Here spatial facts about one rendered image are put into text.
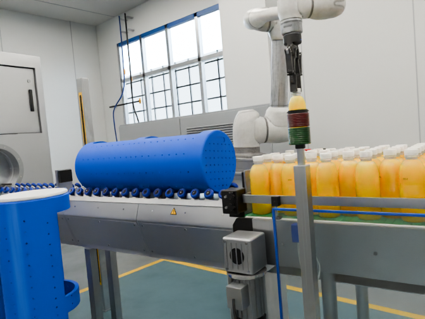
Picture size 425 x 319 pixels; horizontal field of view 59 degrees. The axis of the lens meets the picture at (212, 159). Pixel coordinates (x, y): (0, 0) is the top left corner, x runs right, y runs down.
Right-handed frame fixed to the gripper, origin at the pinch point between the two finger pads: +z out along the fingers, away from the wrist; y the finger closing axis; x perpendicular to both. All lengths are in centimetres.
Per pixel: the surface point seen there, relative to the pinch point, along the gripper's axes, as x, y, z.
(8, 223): -83, 83, 45
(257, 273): 0, 45, 66
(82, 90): -165, -18, -21
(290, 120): 18, 51, 17
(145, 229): -71, 25, 61
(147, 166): -64, 27, 31
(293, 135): 19, 52, 21
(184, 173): -43, 26, 34
